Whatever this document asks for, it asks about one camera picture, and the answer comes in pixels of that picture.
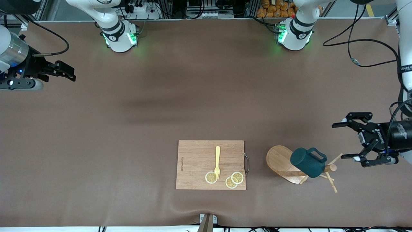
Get wooden mug tree rack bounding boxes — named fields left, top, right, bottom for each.
left=266, top=145, right=344, bottom=193

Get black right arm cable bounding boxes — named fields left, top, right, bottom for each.
left=3, top=14, right=70, bottom=58

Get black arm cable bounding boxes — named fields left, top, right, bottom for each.
left=3, top=14, right=70, bottom=58
left=323, top=3, right=401, bottom=68

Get metal table edge bracket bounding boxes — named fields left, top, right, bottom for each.
left=200, top=214, right=218, bottom=232

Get white power strip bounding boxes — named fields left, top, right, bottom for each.
left=124, top=0, right=161, bottom=20

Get silver aluminium frame rail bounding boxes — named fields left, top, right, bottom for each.
left=386, top=11, right=399, bottom=26
left=19, top=0, right=49, bottom=24

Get dark green ribbed cup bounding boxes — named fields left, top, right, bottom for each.
left=290, top=147, right=327, bottom=178

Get wooden cutting board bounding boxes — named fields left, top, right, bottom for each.
left=176, top=140, right=250, bottom=190

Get yellow plastic fork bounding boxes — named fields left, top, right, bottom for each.
left=214, top=146, right=221, bottom=180

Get brown table mat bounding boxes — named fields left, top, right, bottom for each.
left=0, top=18, right=412, bottom=227

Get bag of orange snacks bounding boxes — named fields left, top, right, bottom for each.
left=257, top=0, right=296, bottom=18

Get grey electronics box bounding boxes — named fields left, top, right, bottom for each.
left=187, top=0, right=234, bottom=19

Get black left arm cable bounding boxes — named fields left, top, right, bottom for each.
left=323, top=3, right=401, bottom=68

